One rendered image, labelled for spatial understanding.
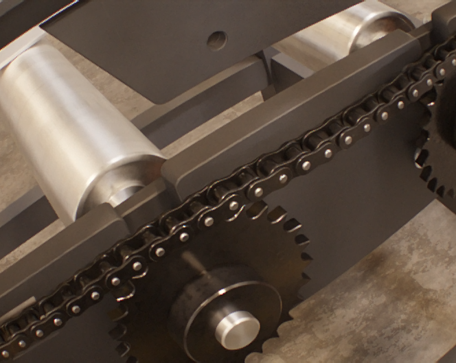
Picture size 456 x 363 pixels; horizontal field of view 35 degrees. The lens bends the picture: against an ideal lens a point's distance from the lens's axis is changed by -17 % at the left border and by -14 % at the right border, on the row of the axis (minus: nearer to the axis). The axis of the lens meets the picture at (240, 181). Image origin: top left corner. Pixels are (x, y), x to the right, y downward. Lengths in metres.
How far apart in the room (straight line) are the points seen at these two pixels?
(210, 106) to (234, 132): 1.17
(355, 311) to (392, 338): 0.13
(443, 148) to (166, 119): 1.11
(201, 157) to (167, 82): 0.07
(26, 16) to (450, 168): 0.41
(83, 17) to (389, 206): 0.36
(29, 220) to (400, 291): 0.81
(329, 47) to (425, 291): 0.97
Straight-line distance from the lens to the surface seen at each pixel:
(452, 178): 0.71
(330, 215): 0.69
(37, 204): 1.68
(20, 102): 0.85
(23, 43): 0.95
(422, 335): 1.59
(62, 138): 0.73
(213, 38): 0.59
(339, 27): 0.77
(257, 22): 0.58
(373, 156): 0.69
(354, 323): 1.64
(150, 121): 1.71
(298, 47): 0.82
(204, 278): 0.56
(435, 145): 0.67
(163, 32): 0.54
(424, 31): 0.73
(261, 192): 0.55
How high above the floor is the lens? 1.30
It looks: 40 degrees down
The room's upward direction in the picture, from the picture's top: 19 degrees counter-clockwise
